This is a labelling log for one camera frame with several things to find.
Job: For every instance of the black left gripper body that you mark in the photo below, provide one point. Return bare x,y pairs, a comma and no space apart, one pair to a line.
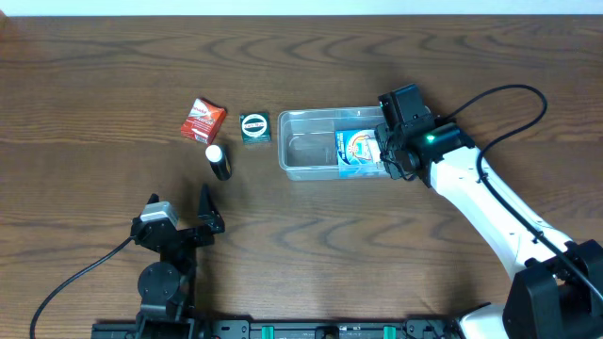
186,255

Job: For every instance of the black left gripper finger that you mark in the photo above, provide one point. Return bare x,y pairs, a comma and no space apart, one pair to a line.
153,199
208,213

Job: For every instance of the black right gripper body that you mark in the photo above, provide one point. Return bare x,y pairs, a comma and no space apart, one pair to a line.
383,142

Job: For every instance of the white green Panadol box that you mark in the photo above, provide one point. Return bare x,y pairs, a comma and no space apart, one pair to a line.
374,150

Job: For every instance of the blue Koolfever box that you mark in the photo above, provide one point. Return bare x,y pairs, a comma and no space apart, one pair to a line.
353,157

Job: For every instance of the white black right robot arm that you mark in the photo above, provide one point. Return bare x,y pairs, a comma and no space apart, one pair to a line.
556,283

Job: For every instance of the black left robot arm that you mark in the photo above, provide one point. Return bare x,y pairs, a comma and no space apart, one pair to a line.
167,287

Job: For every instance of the clear plastic container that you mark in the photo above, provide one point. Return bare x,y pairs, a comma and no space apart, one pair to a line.
306,139

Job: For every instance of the dark bottle white cap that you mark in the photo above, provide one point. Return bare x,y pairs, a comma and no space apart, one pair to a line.
219,162

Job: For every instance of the red Panadol box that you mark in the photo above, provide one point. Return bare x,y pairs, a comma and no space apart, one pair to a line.
203,121

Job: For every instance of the green Zam-Buk box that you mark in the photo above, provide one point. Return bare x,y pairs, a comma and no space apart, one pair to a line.
255,127

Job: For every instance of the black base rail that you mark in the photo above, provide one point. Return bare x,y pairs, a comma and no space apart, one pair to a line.
245,329

